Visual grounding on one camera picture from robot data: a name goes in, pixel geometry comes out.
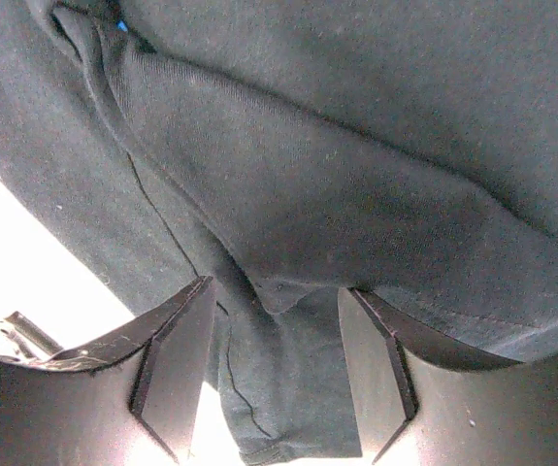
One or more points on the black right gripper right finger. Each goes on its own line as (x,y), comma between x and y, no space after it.
(423,398)

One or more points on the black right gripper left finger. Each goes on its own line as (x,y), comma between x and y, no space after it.
(129,397)

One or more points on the black t-shirt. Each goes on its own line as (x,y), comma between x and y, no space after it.
(289,149)

